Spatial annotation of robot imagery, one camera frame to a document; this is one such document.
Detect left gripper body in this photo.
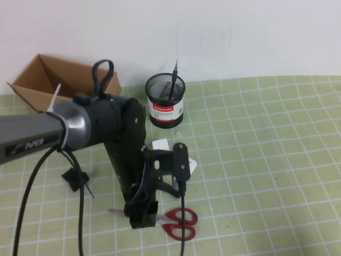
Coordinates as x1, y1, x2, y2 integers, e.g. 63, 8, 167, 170
124, 177, 160, 217

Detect red-handled scissors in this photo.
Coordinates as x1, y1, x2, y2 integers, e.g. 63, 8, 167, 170
107, 207, 199, 242

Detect black-handled screwdriver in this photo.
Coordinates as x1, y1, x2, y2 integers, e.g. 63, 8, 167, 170
157, 181, 182, 198

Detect thin black pen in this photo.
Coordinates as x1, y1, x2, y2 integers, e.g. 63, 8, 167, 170
168, 60, 178, 101

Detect black zip tie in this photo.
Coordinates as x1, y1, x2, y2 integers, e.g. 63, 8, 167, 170
62, 149, 95, 199

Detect white block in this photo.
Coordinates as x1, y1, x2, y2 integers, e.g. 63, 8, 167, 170
151, 138, 170, 150

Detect white earbuds case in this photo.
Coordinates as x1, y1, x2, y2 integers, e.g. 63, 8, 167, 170
187, 156, 198, 178

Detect black mesh pen holder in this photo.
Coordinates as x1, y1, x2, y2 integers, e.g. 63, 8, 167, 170
145, 74, 186, 129

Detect green checked tablecloth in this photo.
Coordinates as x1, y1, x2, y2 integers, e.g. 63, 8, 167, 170
0, 76, 341, 256

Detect white zip tie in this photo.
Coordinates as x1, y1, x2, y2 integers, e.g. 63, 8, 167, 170
47, 83, 67, 150

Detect brown cardboard box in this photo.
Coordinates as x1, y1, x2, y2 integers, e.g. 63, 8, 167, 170
6, 53, 123, 115

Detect left camera black cable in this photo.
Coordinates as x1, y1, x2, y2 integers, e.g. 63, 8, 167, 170
13, 148, 187, 256

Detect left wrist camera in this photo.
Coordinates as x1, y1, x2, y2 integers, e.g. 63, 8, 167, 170
145, 142, 192, 183

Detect black plastic bracket part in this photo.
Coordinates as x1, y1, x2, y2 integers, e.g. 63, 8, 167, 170
60, 167, 90, 193

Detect looped black arm cable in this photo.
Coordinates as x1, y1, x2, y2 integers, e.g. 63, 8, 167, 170
91, 59, 115, 98

